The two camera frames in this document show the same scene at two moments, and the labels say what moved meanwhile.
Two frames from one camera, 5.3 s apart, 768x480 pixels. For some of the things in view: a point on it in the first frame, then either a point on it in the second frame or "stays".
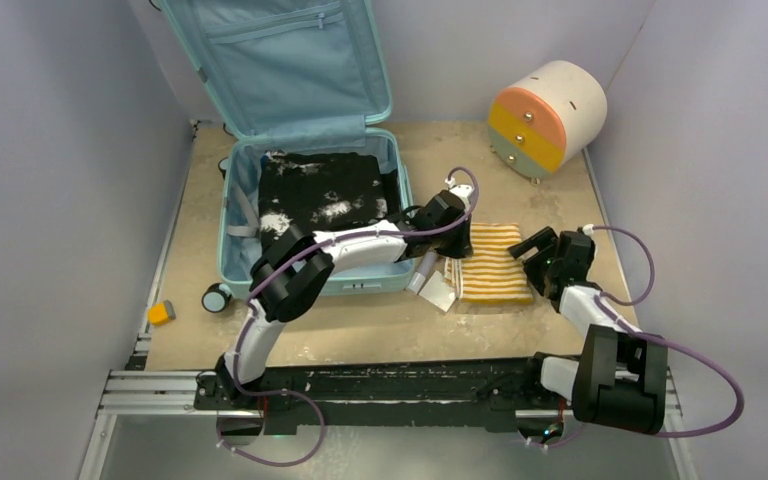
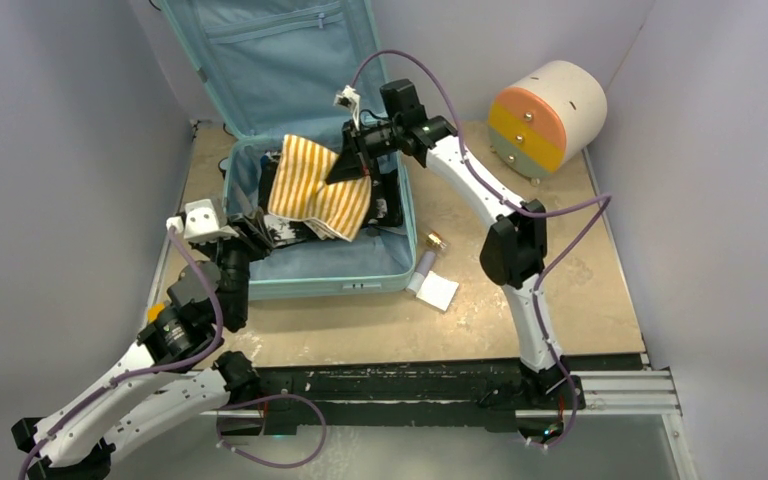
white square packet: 439,292 stays
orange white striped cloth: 490,274 → 300,191
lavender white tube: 425,265 stays
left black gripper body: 451,243 → 235,254
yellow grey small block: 161,312 stays
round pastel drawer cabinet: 534,125 stays
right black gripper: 540,240 → 350,166
